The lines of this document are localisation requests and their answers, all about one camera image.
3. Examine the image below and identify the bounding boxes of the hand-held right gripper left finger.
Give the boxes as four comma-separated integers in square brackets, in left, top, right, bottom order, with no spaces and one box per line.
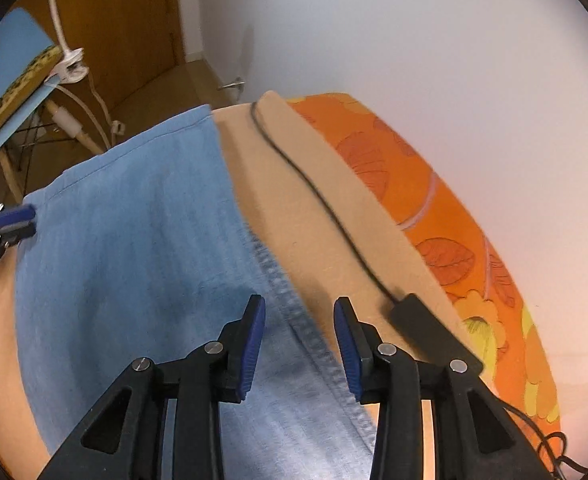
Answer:
[36,294,267,480]

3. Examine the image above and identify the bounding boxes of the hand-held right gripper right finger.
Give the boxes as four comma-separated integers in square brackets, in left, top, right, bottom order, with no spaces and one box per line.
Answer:
[334,296,550,480]

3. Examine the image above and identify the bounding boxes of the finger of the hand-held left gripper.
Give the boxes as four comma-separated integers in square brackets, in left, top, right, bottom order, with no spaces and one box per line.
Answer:
[0,191,37,233]
[0,221,38,293]

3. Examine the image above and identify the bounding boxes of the blue denim pants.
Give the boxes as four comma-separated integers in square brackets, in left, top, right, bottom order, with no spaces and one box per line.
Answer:
[14,104,379,480]

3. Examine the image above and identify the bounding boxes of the leopard print cloth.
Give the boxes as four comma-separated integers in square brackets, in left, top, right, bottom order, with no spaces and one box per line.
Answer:
[0,44,65,158]

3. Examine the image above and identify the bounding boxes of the beige blanket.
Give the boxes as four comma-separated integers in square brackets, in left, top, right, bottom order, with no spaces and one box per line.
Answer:
[0,90,485,480]

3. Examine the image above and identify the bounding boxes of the blue chair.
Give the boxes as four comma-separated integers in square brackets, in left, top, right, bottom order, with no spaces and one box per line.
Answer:
[0,7,104,201]

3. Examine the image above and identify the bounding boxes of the orange floral bedsheet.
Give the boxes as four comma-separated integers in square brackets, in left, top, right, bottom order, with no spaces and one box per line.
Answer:
[286,92,562,441]

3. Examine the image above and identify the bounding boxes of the white clip lamp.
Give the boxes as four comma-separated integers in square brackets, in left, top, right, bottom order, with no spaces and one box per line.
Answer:
[44,0,92,85]

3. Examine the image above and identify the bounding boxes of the wooden door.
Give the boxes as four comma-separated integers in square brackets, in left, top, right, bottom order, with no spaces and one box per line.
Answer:
[11,0,202,111]

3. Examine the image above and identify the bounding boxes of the white lamp cable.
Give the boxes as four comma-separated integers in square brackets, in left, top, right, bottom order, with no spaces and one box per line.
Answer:
[48,72,124,153]

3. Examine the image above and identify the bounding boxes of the black power cable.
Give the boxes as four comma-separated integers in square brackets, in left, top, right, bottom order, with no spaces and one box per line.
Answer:
[250,101,588,480]

